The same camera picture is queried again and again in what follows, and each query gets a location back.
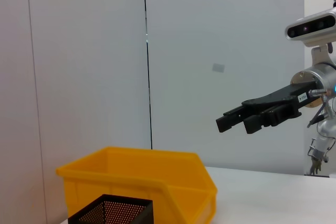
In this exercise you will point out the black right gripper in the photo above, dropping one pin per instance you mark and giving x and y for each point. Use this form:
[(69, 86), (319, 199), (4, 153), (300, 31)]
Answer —
[(283, 98)]

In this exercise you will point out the black mesh pen holder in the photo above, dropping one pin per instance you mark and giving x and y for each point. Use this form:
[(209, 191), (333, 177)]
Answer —
[(148, 216)]

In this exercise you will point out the grey tape patch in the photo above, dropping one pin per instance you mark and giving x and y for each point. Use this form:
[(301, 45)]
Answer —
[(218, 68)]

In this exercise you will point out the yellow plastic storage bin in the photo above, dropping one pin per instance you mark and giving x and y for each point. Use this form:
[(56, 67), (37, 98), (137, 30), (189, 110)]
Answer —
[(131, 171)]

